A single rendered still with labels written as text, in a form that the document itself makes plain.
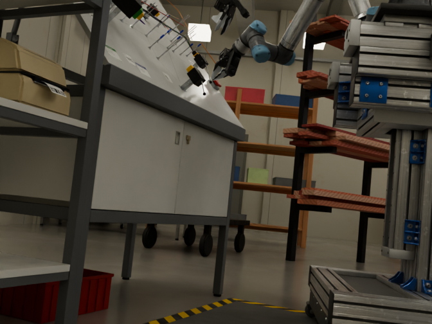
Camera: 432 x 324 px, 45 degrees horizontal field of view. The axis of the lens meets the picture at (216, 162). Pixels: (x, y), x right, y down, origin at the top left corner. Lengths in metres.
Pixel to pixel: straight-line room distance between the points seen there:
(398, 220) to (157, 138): 0.95
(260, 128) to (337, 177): 2.05
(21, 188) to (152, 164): 0.48
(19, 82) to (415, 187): 1.39
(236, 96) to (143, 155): 5.74
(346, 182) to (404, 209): 10.03
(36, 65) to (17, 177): 0.49
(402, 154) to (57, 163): 1.23
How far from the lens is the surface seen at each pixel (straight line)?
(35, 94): 1.49
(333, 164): 12.04
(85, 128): 1.60
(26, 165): 1.86
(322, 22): 5.07
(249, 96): 7.62
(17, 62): 1.50
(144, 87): 1.87
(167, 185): 2.10
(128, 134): 1.86
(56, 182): 1.77
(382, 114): 1.92
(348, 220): 12.03
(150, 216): 2.02
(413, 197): 2.04
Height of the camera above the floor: 0.45
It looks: 5 degrees up
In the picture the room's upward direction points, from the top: 6 degrees clockwise
